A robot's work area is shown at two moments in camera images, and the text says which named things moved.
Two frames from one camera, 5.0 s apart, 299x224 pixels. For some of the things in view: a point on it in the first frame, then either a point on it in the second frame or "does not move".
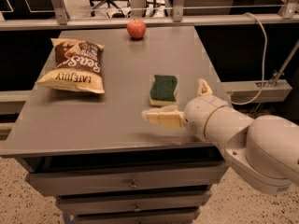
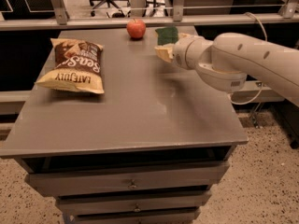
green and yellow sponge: (163, 91) -> (167, 35)
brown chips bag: (78, 66) does not move
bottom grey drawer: (168, 217) does not move
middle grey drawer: (133, 202) does not move
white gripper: (201, 114) -> (180, 54)
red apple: (136, 28) does not move
